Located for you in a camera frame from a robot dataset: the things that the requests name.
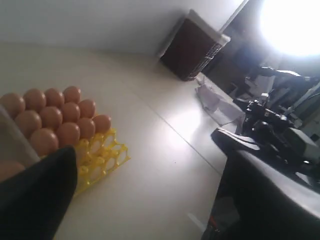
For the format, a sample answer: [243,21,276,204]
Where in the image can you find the white crumpled cloth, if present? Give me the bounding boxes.
[195,75,245,134]

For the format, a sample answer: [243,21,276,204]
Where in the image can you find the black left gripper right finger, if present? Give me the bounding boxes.
[201,150,320,240]

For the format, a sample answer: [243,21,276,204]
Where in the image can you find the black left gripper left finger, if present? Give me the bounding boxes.
[0,146,78,240]

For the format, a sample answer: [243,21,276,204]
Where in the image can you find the brown egg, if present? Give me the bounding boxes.
[63,86,81,104]
[77,117,96,140]
[92,114,111,134]
[44,88,65,109]
[0,92,26,119]
[29,128,59,157]
[23,88,47,113]
[39,106,63,131]
[14,110,42,139]
[78,99,96,118]
[0,160,25,182]
[60,102,81,123]
[55,122,80,148]

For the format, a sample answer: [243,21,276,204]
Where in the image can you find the yellow plastic egg tray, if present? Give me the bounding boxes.
[74,128,131,197]

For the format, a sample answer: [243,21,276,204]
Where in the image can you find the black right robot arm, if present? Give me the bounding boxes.
[211,66,320,192]

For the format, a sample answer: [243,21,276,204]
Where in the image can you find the brown wicker basket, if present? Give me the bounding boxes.
[160,9,231,82]

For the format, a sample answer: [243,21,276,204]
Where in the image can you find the clear plastic box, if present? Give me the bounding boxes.
[0,106,40,168]

